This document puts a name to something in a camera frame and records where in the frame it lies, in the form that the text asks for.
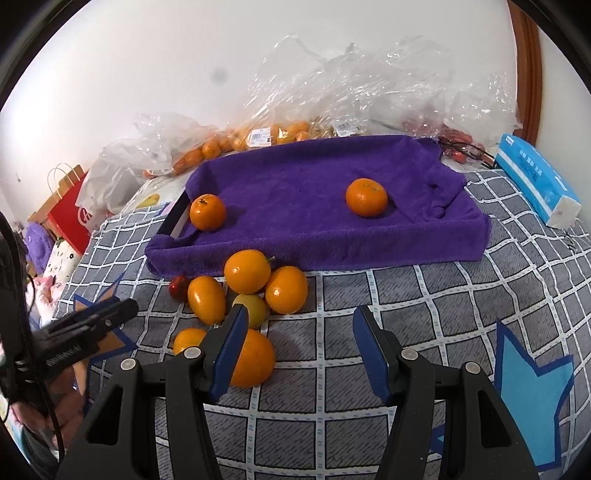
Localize person's hand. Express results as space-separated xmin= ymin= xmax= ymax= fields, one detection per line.
xmin=11 ymin=367 xmax=85 ymax=448

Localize small red fruit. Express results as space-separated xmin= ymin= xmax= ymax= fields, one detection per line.
xmin=168 ymin=275 xmax=190 ymax=303

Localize small orange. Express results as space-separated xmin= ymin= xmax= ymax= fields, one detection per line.
xmin=172 ymin=328 xmax=206 ymax=355

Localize white plastic bag left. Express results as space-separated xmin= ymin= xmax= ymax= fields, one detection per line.
xmin=76 ymin=113 xmax=218 ymax=214

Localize red paper shopping bag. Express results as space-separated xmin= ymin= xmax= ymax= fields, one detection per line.
xmin=28 ymin=163 xmax=92 ymax=255

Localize purple plush item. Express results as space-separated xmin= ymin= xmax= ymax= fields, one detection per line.
xmin=23 ymin=222 xmax=55 ymax=274

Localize red packaged snacks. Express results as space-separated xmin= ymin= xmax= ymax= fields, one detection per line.
xmin=401 ymin=118 xmax=496 ymax=169

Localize clear bag of oranges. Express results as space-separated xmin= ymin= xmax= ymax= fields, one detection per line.
xmin=170 ymin=117 xmax=337 ymax=176

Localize grey checked bed sheet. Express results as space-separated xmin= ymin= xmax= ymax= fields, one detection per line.
xmin=56 ymin=170 xmax=590 ymax=479

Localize oval orange of pile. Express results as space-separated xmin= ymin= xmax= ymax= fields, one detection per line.
xmin=187 ymin=276 xmax=226 ymax=325

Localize blue tissue pack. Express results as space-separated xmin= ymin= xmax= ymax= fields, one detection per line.
xmin=495 ymin=134 xmax=582 ymax=230

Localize large clear plastic bag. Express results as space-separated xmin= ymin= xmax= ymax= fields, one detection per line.
xmin=229 ymin=35 xmax=521 ymax=148

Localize large orange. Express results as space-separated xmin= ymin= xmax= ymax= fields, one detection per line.
xmin=230 ymin=329 xmax=276 ymax=389

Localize brown wooden door frame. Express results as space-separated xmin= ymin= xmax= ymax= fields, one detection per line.
xmin=507 ymin=1 xmax=543 ymax=145

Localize yellow-green small fruit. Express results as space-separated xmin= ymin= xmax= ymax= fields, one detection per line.
xmin=232 ymin=294 xmax=270 ymax=329

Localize purple towel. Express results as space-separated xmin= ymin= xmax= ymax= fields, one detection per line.
xmin=144 ymin=135 xmax=492 ymax=278

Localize fruit print newspaper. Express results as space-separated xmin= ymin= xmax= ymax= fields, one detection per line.
xmin=120 ymin=171 xmax=191 ymax=215

